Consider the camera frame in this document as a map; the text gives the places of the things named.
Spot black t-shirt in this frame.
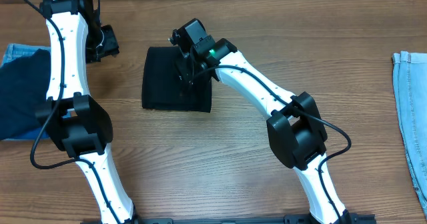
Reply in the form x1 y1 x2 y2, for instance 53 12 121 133
141 47 212 113

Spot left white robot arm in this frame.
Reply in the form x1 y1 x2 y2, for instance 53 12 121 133
35 0 137 223

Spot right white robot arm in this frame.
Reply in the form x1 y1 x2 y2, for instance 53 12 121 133
170 36 351 223

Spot folded navy blue garment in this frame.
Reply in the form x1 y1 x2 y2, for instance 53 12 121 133
0 48 53 141

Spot folded blue denim jeans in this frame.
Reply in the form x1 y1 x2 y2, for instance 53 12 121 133
0 43 53 141

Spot light blue denim garment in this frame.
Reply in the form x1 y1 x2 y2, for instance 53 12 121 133
392 51 426 213

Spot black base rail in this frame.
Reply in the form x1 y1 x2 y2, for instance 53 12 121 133
79 213 378 224

